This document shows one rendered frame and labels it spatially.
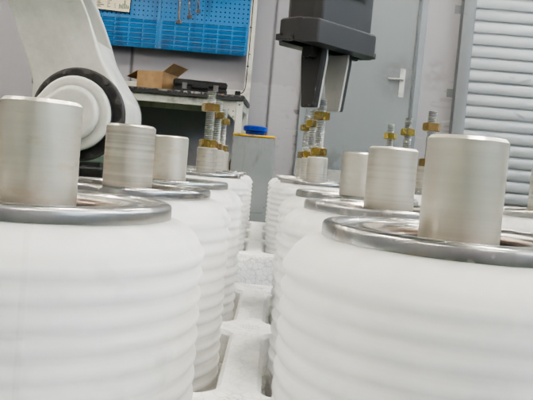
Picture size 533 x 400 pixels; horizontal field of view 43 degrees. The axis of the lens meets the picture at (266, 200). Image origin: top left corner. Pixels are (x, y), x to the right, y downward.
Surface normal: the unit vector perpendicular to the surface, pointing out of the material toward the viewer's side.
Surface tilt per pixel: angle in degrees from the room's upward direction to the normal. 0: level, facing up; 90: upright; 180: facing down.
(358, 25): 90
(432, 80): 90
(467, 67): 90
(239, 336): 0
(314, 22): 90
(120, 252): 58
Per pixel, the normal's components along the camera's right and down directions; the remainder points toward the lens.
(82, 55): -0.04, 0.05
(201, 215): 0.72, -0.45
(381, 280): -0.46, -0.54
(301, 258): -0.75, -0.59
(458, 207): -0.33, 0.02
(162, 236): 0.67, -0.66
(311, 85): -0.73, -0.03
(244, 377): 0.09, -0.99
